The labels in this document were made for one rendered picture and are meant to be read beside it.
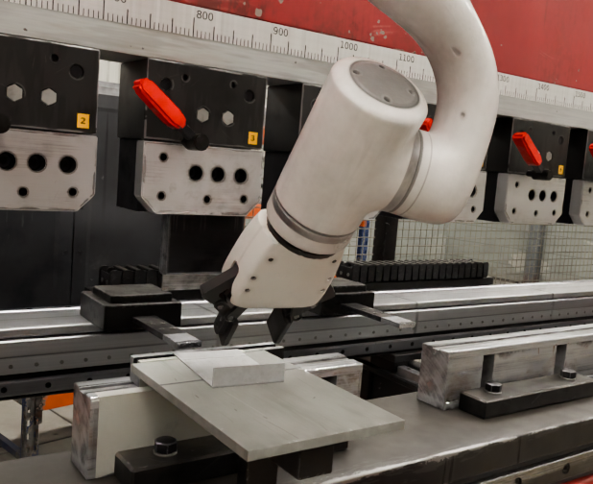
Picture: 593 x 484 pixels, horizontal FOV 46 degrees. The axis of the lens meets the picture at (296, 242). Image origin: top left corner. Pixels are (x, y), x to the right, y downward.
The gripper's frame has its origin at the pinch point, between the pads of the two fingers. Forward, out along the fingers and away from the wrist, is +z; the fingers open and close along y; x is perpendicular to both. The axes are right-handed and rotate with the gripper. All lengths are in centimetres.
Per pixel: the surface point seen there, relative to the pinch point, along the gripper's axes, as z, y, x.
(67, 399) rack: 181, -16, -97
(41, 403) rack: 178, -6, -95
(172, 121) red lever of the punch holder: -13.1, 9.2, -16.4
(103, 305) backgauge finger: 23.6, 9.0, -20.7
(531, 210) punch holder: -1, -55, -21
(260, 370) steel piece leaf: 3.7, -1.3, 3.5
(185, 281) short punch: 6.4, 3.5, -11.0
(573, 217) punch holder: 2, -69, -23
